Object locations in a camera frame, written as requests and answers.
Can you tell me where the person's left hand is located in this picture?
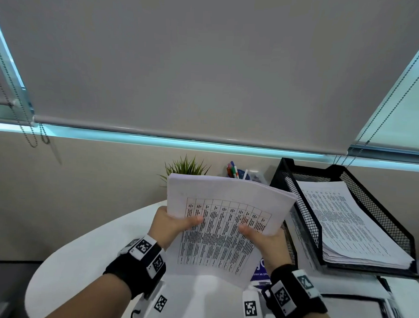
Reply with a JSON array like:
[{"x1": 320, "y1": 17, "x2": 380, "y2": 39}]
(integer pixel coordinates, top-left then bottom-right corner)
[{"x1": 147, "y1": 205, "x2": 205, "y2": 253}]

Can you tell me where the person's right hand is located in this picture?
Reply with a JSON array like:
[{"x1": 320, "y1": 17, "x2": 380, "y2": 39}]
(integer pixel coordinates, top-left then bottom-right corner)
[{"x1": 235, "y1": 223, "x2": 296, "y2": 276}]

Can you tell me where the black mesh paper tray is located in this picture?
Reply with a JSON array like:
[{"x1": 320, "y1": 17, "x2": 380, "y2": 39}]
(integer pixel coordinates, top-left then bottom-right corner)
[{"x1": 264, "y1": 157, "x2": 419, "y2": 318}]

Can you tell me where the printed paper bundle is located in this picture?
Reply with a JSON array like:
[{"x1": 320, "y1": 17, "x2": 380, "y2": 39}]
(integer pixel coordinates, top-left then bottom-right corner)
[
  {"x1": 321, "y1": 242, "x2": 416, "y2": 271},
  {"x1": 290, "y1": 178, "x2": 419, "y2": 269},
  {"x1": 162, "y1": 172, "x2": 298, "y2": 292},
  {"x1": 321, "y1": 240, "x2": 416, "y2": 269},
  {"x1": 286, "y1": 216, "x2": 394, "y2": 299}
]

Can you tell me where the black marker pen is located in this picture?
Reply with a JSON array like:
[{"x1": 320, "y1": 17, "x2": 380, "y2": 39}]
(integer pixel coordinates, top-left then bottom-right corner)
[{"x1": 375, "y1": 275, "x2": 416, "y2": 318}]

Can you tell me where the person's left forearm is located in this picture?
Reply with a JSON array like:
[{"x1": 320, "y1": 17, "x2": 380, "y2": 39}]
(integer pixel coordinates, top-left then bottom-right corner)
[{"x1": 38, "y1": 269, "x2": 134, "y2": 318}]

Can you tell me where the round purple sticker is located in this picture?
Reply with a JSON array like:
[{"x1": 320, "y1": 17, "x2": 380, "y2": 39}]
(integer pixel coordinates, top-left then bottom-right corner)
[{"x1": 249, "y1": 257, "x2": 274, "y2": 287}]

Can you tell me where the black left wristband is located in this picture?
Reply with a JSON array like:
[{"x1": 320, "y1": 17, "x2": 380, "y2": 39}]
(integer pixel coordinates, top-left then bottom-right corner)
[{"x1": 102, "y1": 232, "x2": 168, "y2": 300}]

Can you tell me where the black wristband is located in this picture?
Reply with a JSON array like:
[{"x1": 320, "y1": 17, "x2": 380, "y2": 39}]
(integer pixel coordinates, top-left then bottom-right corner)
[
  {"x1": 102, "y1": 232, "x2": 168, "y2": 300},
  {"x1": 261, "y1": 263, "x2": 330, "y2": 318}
]

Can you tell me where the potted green plant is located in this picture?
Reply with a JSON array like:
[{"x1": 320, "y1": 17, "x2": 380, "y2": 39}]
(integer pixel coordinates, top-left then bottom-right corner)
[{"x1": 158, "y1": 153, "x2": 212, "y2": 189}]

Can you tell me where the black right wristband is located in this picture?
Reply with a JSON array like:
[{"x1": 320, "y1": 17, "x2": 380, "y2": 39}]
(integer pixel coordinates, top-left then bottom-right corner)
[{"x1": 261, "y1": 263, "x2": 330, "y2": 318}]

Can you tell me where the white tape dispenser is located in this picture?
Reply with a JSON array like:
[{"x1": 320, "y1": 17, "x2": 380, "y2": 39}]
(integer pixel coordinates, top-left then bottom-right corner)
[{"x1": 248, "y1": 170, "x2": 268, "y2": 187}]

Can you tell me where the blue pen holder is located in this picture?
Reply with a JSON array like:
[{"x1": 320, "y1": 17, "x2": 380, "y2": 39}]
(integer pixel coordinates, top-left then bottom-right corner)
[{"x1": 226, "y1": 166, "x2": 251, "y2": 180}]

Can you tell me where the white table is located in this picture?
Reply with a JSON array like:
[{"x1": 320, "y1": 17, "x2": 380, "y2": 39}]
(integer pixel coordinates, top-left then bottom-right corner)
[{"x1": 24, "y1": 192, "x2": 419, "y2": 318}]

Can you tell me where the glass window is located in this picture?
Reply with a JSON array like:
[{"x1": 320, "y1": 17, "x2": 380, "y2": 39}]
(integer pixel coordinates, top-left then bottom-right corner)
[{"x1": 0, "y1": 2, "x2": 419, "y2": 173}]

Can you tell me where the grey low cabinet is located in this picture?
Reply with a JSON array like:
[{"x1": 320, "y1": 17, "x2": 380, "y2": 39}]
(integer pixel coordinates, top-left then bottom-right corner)
[{"x1": 0, "y1": 260, "x2": 41, "y2": 318}]

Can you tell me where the wide grey roller blind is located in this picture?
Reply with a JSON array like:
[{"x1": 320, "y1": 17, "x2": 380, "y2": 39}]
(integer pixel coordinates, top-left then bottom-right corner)
[{"x1": 0, "y1": 0, "x2": 419, "y2": 158}]

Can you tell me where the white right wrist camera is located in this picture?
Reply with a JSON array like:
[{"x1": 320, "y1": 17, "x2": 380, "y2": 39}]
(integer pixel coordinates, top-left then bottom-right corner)
[{"x1": 241, "y1": 289, "x2": 266, "y2": 318}]

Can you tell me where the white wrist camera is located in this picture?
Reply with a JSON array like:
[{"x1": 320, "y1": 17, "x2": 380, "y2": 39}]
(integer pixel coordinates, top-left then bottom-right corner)
[
  {"x1": 241, "y1": 289, "x2": 266, "y2": 318},
  {"x1": 133, "y1": 280, "x2": 172, "y2": 318}
]

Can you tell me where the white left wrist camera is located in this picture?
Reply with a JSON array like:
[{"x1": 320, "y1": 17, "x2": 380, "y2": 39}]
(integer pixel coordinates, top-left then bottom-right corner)
[{"x1": 133, "y1": 280, "x2": 172, "y2": 318}]

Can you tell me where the metal bead chain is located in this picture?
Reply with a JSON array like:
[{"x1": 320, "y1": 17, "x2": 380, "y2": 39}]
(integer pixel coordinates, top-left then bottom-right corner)
[
  {"x1": 332, "y1": 41, "x2": 419, "y2": 171},
  {"x1": 0, "y1": 37, "x2": 55, "y2": 149}
]

